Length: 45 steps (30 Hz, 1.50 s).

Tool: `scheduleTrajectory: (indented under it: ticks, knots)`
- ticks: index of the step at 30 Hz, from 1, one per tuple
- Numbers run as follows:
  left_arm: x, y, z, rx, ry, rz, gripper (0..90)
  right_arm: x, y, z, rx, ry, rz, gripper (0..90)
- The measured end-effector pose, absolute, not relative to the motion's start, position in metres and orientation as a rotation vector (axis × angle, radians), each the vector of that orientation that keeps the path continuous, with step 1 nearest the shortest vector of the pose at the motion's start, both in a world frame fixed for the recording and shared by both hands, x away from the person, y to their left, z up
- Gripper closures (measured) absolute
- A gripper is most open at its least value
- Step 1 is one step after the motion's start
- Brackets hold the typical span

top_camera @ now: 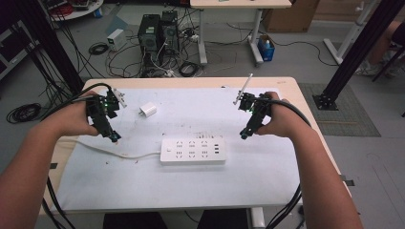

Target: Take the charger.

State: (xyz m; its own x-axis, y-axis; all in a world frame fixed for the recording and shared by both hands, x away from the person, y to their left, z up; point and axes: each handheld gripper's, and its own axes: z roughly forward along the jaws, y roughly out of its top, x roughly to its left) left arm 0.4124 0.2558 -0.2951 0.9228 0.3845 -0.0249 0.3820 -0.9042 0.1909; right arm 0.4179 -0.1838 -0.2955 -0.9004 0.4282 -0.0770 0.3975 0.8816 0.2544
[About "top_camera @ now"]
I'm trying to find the white power strip cable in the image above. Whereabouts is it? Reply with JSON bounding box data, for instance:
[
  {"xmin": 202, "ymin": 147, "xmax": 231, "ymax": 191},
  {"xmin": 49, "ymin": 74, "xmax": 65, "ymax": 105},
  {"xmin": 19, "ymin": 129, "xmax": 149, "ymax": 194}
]
[{"xmin": 58, "ymin": 136, "xmax": 162, "ymax": 160}]

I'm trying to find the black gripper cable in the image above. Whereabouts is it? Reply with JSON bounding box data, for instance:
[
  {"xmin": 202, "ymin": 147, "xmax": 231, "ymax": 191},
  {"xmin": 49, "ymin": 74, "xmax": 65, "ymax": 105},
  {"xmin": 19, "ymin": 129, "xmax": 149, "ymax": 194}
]
[
  {"xmin": 268, "ymin": 98, "xmax": 312, "ymax": 128},
  {"xmin": 39, "ymin": 82, "xmax": 113, "ymax": 122}
]

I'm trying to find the white desk with legs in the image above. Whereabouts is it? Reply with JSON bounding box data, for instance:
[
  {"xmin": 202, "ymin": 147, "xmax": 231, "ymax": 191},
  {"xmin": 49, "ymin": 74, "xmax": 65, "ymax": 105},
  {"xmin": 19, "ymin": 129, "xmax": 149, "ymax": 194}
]
[{"xmin": 189, "ymin": 0, "xmax": 293, "ymax": 68}]

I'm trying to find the person's right hand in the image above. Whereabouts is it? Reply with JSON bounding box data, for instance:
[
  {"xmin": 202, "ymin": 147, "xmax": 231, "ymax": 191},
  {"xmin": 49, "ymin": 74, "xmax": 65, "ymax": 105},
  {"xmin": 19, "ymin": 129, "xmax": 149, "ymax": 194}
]
[{"xmin": 255, "ymin": 91, "xmax": 311, "ymax": 138}]

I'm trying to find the coiled black cable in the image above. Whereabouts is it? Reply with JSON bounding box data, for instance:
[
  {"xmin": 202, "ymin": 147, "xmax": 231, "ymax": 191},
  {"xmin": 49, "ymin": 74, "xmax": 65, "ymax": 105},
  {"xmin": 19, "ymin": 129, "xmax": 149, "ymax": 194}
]
[
  {"xmin": 178, "ymin": 60, "xmax": 201, "ymax": 78},
  {"xmin": 6, "ymin": 102, "xmax": 43, "ymax": 125},
  {"xmin": 88, "ymin": 41, "xmax": 110, "ymax": 56}
]

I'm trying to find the white metal stand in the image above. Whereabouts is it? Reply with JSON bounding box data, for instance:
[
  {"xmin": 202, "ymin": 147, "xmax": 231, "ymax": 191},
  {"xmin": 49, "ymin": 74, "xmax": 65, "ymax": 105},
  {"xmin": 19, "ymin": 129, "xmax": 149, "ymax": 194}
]
[{"xmin": 323, "ymin": 0, "xmax": 380, "ymax": 66}]

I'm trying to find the white power strip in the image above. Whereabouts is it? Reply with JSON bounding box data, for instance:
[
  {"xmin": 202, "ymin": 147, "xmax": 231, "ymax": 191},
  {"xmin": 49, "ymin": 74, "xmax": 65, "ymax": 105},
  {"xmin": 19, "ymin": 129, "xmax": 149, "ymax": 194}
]
[{"xmin": 159, "ymin": 135, "xmax": 227, "ymax": 166}]

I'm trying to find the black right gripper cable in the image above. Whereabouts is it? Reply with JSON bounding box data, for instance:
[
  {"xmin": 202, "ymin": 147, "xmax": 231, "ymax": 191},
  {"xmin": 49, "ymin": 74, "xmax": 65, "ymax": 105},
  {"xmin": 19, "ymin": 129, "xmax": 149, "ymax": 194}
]
[{"xmin": 268, "ymin": 98, "xmax": 312, "ymax": 128}]

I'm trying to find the white table mat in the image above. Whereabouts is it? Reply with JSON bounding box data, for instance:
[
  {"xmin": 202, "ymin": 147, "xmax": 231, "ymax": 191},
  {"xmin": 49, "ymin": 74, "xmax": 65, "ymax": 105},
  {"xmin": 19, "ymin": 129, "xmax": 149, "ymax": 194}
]
[{"xmin": 51, "ymin": 87, "xmax": 303, "ymax": 214}]

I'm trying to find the grey floor mat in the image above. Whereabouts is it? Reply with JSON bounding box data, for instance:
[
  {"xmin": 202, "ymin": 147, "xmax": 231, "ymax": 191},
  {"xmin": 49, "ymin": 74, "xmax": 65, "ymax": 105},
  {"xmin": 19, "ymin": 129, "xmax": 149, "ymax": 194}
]
[{"xmin": 298, "ymin": 82, "xmax": 382, "ymax": 138}]

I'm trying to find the white charger plug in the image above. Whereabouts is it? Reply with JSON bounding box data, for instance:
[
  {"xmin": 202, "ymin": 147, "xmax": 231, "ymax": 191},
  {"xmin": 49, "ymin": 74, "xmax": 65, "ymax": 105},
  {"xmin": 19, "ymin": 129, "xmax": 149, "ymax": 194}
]
[{"xmin": 139, "ymin": 101, "xmax": 159, "ymax": 119}]

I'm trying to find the person's left hand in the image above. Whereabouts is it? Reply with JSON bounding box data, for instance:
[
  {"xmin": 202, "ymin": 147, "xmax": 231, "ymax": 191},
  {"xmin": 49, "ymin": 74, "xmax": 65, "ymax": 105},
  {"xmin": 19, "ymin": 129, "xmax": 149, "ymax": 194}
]
[{"xmin": 47, "ymin": 91, "xmax": 100, "ymax": 139}]

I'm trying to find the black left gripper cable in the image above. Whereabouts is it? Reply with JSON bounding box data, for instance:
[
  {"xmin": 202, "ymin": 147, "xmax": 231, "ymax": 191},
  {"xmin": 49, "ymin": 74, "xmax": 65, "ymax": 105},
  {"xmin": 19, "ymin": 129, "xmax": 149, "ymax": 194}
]
[{"xmin": 39, "ymin": 82, "xmax": 113, "ymax": 122}]

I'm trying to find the black computer tower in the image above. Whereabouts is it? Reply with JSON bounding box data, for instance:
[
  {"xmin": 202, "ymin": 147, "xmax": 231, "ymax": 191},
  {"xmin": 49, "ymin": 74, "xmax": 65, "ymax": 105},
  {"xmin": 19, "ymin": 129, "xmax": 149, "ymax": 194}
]
[
  {"xmin": 160, "ymin": 10, "xmax": 181, "ymax": 55},
  {"xmin": 137, "ymin": 13, "xmax": 161, "ymax": 61}
]

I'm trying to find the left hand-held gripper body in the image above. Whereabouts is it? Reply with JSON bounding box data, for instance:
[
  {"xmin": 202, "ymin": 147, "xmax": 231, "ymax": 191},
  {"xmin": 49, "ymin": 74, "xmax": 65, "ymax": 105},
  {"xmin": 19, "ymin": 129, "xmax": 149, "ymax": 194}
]
[{"xmin": 85, "ymin": 88, "xmax": 128, "ymax": 136}]

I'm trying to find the black metal frame post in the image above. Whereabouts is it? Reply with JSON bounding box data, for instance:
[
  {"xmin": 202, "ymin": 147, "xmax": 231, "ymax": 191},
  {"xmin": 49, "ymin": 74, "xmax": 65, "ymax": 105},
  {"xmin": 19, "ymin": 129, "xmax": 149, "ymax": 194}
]
[
  {"xmin": 312, "ymin": 0, "xmax": 405, "ymax": 112},
  {"xmin": 18, "ymin": 0, "xmax": 86, "ymax": 95}
]

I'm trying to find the round white table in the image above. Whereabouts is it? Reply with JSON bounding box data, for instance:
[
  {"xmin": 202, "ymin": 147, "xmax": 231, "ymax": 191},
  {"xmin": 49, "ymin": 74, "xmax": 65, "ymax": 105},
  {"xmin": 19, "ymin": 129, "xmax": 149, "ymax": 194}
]
[{"xmin": 42, "ymin": 0, "xmax": 105, "ymax": 23}]

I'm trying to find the small white box device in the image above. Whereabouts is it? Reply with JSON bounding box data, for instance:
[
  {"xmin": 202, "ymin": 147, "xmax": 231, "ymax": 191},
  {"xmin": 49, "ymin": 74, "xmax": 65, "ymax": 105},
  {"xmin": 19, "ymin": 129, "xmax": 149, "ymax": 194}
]
[{"xmin": 106, "ymin": 28, "xmax": 128, "ymax": 52}]

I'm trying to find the blue box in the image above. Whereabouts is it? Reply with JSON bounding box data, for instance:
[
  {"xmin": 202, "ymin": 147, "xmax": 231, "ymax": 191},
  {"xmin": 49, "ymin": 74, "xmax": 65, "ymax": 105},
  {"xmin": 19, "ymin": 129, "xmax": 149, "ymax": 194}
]
[{"xmin": 257, "ymin": 33, "xmax": 276, "ymax": 63}]

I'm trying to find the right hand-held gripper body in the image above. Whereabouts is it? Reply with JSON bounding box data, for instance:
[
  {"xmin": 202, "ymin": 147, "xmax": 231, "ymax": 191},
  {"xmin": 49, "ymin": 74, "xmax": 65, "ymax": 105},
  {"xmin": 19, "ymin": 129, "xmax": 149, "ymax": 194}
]
[{"xmin": 232, "ymin": 73, "xmax": 274, "ymax": 129}]

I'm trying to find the white table leg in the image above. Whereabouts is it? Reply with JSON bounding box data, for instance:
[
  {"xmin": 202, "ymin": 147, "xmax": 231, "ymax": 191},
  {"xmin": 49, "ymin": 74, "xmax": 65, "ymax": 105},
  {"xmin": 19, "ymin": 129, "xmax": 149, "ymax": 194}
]
[{"xmin": 249, "ymin": 207, "xmax": 266, "ymax": 229}]

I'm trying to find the brown cardboard box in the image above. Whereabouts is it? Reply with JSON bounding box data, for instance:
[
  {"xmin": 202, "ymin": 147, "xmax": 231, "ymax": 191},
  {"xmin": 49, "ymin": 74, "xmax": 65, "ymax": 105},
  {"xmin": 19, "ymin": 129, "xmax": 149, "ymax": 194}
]
[{"xmin": 262, "ymin": 0, "xmax": 320, "ymax": 33}]

